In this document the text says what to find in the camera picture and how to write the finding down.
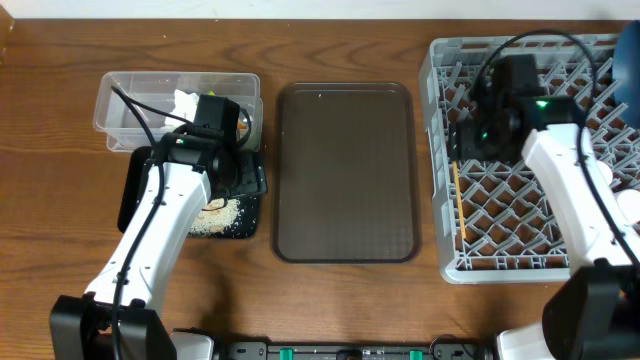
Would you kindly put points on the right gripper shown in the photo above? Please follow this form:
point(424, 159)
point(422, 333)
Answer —
point(464, 142)

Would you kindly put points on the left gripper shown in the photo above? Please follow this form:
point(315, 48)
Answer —
point(248, 176)

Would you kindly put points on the wooden chopstick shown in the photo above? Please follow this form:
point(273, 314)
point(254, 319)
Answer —
point(459, 201)

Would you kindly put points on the white tissue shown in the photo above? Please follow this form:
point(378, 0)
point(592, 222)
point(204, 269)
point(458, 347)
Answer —
point(185, 106)

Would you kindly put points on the white cup pink inside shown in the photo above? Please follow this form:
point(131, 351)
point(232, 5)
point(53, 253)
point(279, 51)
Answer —
point(628, 201)

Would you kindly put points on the dark blue plate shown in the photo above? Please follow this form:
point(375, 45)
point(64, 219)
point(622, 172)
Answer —
point(625, 69)

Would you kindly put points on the white cup green inside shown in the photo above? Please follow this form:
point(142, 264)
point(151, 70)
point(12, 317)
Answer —
point(605, 171)

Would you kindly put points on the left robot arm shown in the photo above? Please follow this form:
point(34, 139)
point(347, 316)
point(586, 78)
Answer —
point(119, 315)

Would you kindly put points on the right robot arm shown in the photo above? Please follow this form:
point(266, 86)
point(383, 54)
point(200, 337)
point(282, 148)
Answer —
point(595, 314)

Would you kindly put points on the grey dishwasher rack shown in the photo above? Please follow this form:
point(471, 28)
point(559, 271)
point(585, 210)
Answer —
point(511, 233)

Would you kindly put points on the clear plastic waste bin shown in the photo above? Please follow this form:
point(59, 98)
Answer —
point(128, 97)

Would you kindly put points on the black plastic tray bin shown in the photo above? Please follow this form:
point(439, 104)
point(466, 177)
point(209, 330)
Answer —
point(135, 183)

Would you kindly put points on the brown serving tray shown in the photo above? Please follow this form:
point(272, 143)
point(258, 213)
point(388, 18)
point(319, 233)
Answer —
point(346, 180)

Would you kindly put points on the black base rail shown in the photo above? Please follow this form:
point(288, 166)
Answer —
point(448, 349)

